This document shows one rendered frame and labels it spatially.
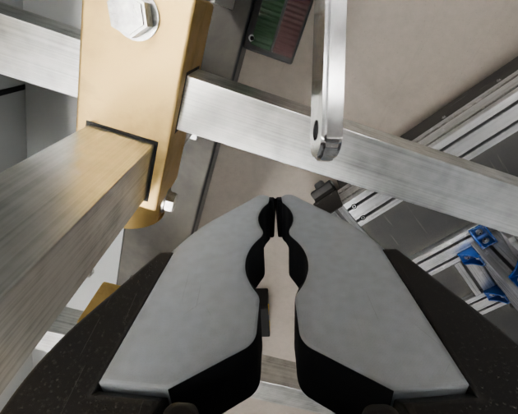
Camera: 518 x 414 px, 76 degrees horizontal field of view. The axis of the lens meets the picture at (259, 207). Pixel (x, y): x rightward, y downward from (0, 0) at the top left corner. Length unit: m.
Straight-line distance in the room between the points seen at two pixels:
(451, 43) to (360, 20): 0.26
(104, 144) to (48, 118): 0.32
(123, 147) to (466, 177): 0.19
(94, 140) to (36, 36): 0.06
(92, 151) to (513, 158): 1.00
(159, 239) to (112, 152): 0.25
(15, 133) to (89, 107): 0.31
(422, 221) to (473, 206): 0.80
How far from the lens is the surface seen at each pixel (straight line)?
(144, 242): 0.42
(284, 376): 0.37
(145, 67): 0.18
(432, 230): 1.07
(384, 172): 0.21
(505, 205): 0.25
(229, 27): 0.32
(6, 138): 0.50
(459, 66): 1.15
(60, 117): 0.49
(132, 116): 0.19
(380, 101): 1.09
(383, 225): 1.01
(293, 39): 0.32
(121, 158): 0.17
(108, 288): 0.35
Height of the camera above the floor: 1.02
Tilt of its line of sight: 61 degrees down
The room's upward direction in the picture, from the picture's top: 176 degrees counter-clockwise
